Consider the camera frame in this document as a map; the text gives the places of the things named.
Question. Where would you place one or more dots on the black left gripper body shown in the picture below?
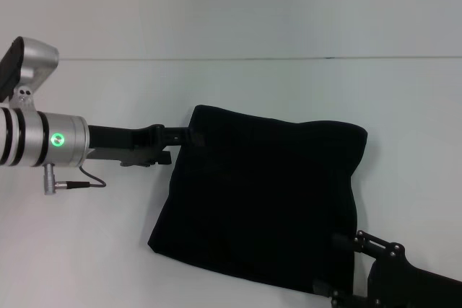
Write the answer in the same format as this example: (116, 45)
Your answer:
(122, 144)

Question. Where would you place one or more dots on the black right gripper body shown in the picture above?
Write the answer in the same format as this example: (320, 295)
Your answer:
(415, 282)

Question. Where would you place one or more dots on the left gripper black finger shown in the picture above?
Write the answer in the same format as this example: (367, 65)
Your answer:
(184, 137)
(164, 158)

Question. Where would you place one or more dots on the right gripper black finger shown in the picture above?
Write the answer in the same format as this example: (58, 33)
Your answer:
(368, 243)
(335, 295)

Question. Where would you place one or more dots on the black shirt with FREE print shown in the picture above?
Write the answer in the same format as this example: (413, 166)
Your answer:
(260, 196)

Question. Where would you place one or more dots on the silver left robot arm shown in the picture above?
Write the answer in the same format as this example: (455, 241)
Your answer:
(65, 138)

